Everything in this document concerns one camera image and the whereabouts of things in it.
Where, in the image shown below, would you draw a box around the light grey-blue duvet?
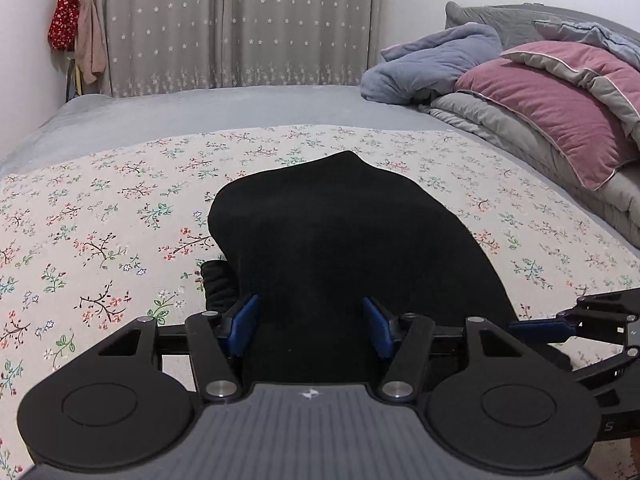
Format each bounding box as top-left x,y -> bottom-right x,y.
532,19 -> 640,71

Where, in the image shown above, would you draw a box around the black pants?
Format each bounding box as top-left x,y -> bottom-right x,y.
200,150 -> 573,386

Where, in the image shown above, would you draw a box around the grey star-print curtain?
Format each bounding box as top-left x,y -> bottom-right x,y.
92,0 -> 383,98

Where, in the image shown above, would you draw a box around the blue-grey blanket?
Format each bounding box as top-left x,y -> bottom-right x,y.
360,22 -> 503,106

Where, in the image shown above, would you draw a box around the dark grey pillow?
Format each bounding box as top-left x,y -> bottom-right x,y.
444,1 -> 640,43

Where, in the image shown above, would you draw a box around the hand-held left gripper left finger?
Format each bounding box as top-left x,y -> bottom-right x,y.
96,293 -> 262,404

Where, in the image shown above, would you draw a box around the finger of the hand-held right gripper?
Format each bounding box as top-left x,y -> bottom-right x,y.
569,344 -> 640,392
507,289 -> 640,345

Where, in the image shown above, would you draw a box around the pink pillow with grey frill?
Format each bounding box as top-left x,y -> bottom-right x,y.
500,41 -> 640,136

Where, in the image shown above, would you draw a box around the grey quilt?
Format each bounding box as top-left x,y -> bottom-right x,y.
420,92 -> 640,248

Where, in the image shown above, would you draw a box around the floral bed sheet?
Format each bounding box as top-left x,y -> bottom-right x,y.
0,125 -> 640,480

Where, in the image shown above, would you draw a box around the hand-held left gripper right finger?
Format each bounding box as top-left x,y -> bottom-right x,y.
362,296 -> 522,404

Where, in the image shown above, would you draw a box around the beige garment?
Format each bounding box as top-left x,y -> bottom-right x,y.
74,0 -> 106,86

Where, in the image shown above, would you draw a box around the red floral garment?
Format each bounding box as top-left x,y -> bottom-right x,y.
47,0 -> 81,52

